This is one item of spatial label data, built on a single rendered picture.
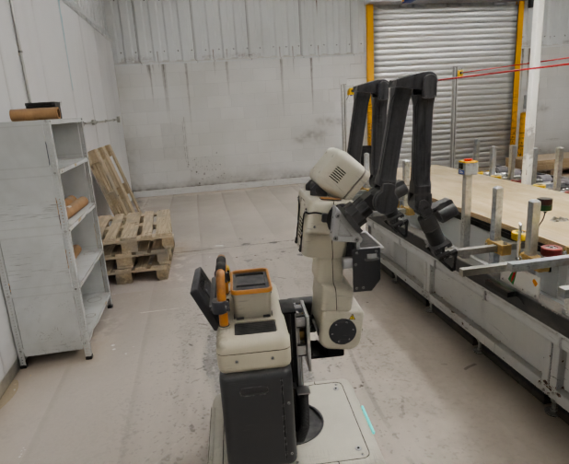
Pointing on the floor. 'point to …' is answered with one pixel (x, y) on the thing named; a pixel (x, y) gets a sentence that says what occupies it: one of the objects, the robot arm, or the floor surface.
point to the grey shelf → (43, 232)
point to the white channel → (532, 90)
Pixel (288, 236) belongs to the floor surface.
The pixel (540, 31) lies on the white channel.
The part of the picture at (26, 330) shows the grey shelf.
